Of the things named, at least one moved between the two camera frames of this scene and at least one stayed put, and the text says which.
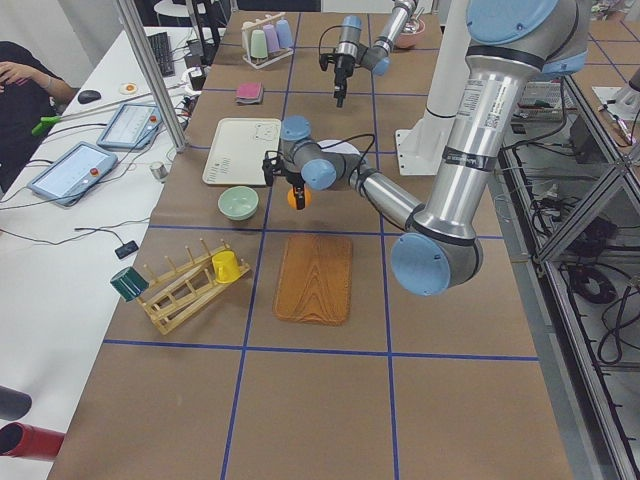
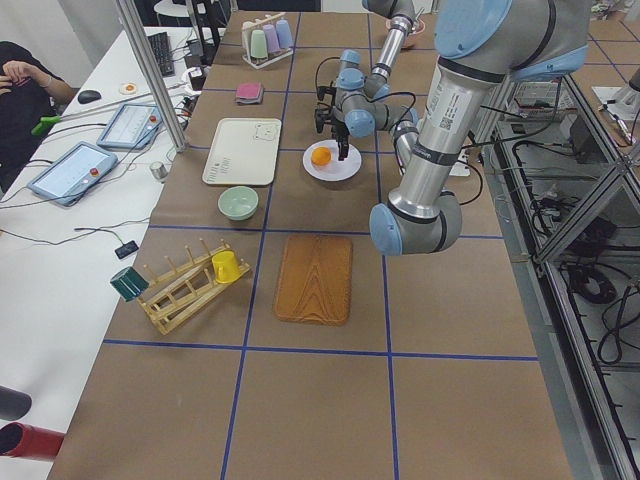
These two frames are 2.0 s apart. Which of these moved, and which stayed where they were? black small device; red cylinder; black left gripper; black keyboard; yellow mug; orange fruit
Moved: orange fruit; black left gripper
Stayed: yellow mug; black small device; red cylinder; black keyboard
